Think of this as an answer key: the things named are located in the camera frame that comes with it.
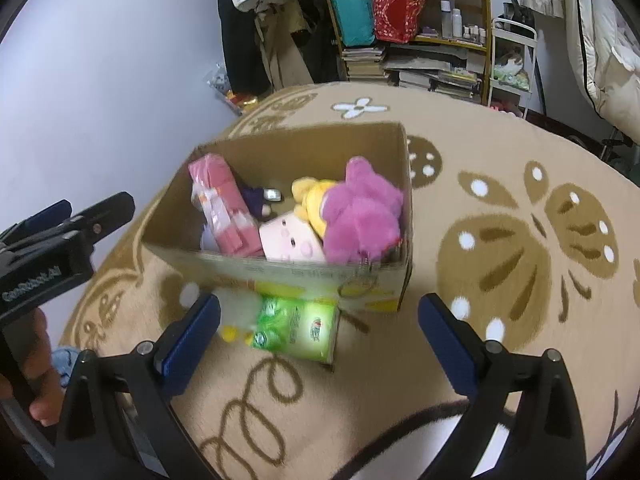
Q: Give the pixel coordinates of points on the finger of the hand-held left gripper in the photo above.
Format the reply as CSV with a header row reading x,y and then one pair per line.
x,y
45,216
110,210

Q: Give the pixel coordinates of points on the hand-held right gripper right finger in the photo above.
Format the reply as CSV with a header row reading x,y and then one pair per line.
x,y
447,342

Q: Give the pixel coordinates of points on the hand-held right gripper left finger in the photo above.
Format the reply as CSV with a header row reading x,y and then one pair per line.
x,y
192,340

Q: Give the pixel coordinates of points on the white duck plush toy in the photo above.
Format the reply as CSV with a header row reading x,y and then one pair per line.
x,y
235,312

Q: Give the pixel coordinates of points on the cardboard box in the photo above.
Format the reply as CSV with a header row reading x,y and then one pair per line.
x,y
225,265

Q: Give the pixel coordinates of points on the green tissue pack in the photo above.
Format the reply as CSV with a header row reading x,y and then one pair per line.
x,y
295,330

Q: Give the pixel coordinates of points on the pink tissue pack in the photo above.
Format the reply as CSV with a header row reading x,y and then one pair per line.
x,y
225,200

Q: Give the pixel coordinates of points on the pink pig cube plush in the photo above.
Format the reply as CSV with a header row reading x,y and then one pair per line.
x,y
287,240

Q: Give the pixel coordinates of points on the purple plush doll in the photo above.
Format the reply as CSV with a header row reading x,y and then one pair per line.
x,y
252,200

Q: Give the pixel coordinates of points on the magenta plush toy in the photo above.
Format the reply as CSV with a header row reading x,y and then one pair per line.
x,y
360,215

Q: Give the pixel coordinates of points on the yellow plush doll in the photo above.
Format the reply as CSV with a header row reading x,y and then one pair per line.
x,y
312,202

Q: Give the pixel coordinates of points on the person's left hand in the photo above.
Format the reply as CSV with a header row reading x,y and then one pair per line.
x,y
42,335

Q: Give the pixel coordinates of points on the pile of small packets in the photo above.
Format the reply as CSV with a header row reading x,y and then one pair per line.
x,y
227,87

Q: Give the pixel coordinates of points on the black hanging coat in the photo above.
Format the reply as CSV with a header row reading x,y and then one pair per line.
x,y
240,50

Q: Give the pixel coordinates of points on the beige hanging coat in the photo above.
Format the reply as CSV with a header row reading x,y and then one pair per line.
x,y
285,55

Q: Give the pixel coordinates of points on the wide stack of books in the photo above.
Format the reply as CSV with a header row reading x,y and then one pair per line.
x,y
440,77

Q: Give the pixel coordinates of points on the white trolley cart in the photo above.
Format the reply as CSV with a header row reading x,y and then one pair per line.
x,y
510,70

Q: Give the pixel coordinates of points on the narrow stack of books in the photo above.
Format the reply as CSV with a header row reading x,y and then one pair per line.
x,y
362,62

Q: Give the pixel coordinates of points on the teal bag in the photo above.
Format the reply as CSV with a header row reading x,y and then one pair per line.
x,y
352,20

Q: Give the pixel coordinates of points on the row of small bottles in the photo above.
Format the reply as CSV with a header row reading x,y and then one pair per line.
x,y
475,35

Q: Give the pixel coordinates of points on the short white bottle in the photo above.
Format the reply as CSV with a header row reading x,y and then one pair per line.
x,y
456,24

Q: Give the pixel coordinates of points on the tall white bottle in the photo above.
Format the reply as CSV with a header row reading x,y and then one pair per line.
x,y
446,20

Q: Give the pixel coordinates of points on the red gift bag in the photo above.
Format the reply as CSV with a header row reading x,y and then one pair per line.
x,y
397,15

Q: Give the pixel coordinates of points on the cream puffer coat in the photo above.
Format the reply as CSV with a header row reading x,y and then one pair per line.
x,y
610,50

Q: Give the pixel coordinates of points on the wooden shelf unit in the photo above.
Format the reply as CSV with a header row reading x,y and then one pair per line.
x,y
485,10

